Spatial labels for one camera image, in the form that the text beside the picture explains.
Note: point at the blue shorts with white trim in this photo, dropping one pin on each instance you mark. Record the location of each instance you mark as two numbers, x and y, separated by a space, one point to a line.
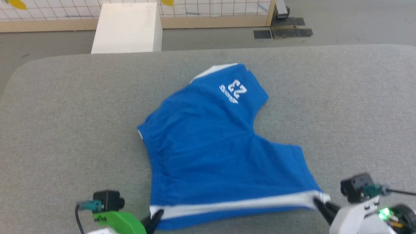
211 156

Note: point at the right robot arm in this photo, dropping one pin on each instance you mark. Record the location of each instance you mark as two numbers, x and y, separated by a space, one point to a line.
401 219

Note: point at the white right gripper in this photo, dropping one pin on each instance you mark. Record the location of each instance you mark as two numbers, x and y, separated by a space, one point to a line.
354 219

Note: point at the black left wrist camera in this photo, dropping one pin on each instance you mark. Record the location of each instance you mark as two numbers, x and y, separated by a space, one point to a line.
107 200

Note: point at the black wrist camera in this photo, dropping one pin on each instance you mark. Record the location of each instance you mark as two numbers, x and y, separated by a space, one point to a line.
356 188
107 200

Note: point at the grey metal panel stand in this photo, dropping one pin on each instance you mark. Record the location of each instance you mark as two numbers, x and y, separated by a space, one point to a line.
289 32

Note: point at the lemon print grid panel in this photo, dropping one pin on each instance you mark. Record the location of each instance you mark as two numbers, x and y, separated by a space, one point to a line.
211 22

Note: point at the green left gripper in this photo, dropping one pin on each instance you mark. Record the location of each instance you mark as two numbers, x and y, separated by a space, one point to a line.
118 224

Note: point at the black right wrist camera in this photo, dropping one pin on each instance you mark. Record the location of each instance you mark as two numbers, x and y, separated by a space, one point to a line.
356 188

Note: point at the white rectangular box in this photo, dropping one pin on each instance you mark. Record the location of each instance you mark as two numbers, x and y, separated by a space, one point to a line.
126 29

